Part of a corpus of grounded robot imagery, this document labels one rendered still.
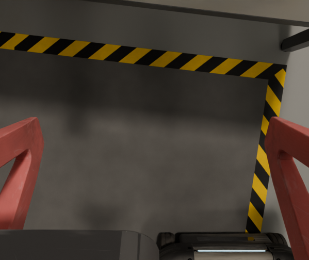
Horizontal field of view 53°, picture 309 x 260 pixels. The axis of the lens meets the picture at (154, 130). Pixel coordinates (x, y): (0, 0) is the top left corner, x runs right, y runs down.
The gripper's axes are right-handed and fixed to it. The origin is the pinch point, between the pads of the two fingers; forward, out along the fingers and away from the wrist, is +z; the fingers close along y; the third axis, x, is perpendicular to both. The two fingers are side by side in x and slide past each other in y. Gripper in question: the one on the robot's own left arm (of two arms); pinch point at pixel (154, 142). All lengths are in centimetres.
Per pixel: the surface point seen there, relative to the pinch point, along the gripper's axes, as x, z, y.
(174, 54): 37, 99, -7
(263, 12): 12, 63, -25
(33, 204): 86, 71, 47
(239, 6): 11, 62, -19
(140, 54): 37, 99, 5
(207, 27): 29, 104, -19
